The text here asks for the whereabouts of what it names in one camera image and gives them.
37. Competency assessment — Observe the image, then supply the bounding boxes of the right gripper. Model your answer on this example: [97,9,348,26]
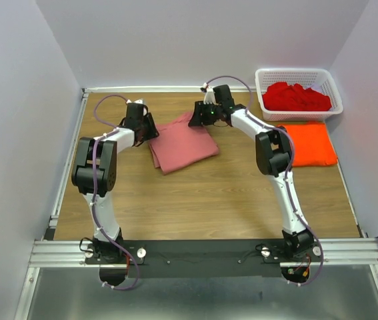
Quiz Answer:
[187,101,221,127]

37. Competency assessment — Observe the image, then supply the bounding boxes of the pink t-shirt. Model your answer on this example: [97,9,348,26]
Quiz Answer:
[149,111,219,175]

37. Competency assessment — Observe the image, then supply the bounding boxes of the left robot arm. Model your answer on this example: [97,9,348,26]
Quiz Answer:
[71,99,159,263]

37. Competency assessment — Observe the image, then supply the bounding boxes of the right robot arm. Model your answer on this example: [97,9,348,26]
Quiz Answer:
[189,83,315,261]

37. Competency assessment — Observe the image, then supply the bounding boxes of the red t-shirt in basket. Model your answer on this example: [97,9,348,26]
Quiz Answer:
[262,82,332,112]

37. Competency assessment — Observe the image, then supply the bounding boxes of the folded orange t-shirt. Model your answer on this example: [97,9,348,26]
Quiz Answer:
[282,122,338,167]

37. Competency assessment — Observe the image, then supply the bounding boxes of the lavender garment in basket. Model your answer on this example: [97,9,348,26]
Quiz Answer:
[311,85,323,93]

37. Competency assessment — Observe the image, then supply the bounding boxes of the white plastic laundry basket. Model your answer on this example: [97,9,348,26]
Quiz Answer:
[255,67,343,121]

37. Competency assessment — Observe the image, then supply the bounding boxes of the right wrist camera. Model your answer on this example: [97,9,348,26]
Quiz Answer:
[200,83,216,105]

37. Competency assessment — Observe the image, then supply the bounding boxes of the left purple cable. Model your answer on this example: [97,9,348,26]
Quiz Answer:
[94,94,140,291]

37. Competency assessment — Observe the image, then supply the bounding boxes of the purple cable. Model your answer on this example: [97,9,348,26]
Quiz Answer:
[203,75,325,287]
[94,94,140,291]

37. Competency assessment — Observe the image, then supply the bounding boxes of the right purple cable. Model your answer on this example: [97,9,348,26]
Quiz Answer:
[203,75,325,287]

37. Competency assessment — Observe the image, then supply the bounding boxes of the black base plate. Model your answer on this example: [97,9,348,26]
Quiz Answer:
[79,239,321,279]

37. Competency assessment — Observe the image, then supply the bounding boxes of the aluminium front rail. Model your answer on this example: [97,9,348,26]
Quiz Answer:
[29,238,378,268]

